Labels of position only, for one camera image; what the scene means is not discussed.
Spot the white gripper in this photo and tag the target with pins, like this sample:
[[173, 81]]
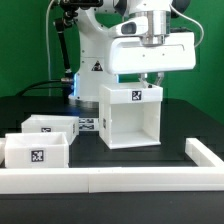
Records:
[[128, 56]]

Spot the white drawer cabinet box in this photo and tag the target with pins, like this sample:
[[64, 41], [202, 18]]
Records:
[[129, 115]]

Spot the white drawer tray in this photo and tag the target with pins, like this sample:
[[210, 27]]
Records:
[[52, 123], [36, 150]]

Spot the white front drawer tray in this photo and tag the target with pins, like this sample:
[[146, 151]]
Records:
[[36, 150]]

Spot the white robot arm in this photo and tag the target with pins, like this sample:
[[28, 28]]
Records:
[[123, 37]]

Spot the fiducial marker sheet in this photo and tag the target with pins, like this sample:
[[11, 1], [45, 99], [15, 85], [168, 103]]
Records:
[[88, 124]]

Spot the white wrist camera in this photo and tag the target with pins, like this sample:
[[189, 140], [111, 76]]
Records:
[[135, 26]]

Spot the white fence right rail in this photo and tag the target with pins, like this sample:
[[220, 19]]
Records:
[[201, 155]]

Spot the white fence rail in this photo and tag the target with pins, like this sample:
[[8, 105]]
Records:
[[201, 155], [2, 149], [97, 180]]

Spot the white fence front rail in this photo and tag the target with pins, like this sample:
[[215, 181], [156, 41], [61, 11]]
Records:
[[97, 180]]

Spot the white fence left rail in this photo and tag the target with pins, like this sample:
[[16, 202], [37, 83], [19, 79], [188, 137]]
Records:
[[2, 149]]

